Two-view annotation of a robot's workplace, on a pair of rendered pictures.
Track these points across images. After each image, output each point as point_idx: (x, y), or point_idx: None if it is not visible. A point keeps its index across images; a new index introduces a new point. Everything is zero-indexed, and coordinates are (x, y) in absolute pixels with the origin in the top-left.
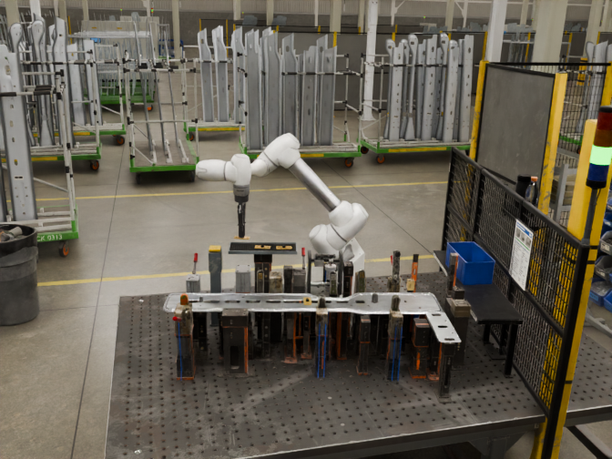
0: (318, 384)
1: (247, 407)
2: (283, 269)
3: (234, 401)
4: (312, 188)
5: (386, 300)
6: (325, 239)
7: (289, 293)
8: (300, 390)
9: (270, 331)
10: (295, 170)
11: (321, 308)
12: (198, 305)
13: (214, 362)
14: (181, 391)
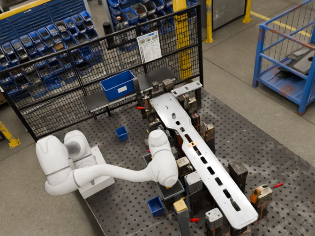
0: (221, 149)
1: (261, 169)
2: (175, 158)
3: (261, 177)
4: (74, 151)
5: (169, 113)
6: (96, 164)
7: (188, 156)
8: (230, 154)
9: None
10: (68, 153)
11: (207, 127)
12: (238, 198)
13: None
14: (273, 208)
